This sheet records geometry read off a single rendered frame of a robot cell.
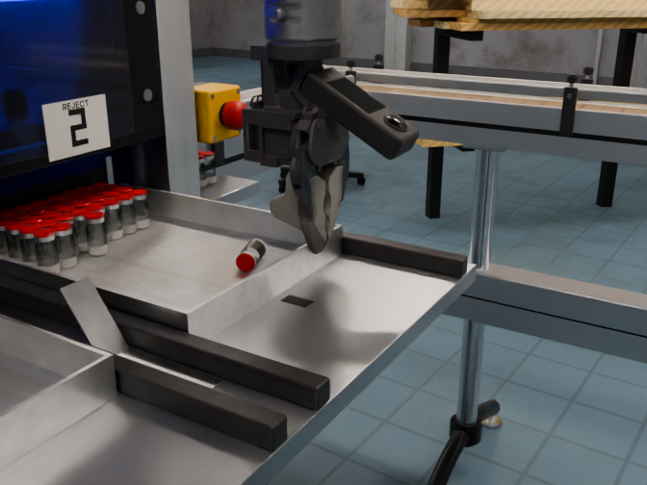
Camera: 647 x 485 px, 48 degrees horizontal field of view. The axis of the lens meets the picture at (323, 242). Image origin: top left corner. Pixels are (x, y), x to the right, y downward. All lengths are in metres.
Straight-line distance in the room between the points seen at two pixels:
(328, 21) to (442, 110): 0.89
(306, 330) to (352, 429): 1.42
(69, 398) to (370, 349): 0.24
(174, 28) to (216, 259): 0.30
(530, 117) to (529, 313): 0.43
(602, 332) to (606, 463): 0.54
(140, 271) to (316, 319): 0.22
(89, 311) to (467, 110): 1.07
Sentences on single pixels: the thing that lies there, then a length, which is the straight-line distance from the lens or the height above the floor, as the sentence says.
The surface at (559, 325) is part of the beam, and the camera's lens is 1.63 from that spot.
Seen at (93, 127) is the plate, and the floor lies 1.02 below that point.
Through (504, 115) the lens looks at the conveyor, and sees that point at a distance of 1.51.
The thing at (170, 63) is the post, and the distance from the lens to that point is 0.94.
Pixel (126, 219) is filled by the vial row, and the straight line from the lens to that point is 0.89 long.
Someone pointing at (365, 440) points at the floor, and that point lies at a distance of 2.01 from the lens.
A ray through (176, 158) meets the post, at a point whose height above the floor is 0.95.
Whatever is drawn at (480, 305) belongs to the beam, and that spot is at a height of 0.47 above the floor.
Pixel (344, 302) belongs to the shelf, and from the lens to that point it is 0.70.
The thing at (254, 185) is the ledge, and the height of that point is 0.88.
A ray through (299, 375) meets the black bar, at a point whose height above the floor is 0.90.
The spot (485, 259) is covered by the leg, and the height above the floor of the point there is 0.58.
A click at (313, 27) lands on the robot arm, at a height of 1.13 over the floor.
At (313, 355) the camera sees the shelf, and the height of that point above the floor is 0.88.
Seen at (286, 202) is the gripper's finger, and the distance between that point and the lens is 0.73.
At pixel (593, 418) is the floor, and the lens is 2.23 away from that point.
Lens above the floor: 1.18
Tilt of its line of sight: 20 degrees down
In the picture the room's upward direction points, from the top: straight up
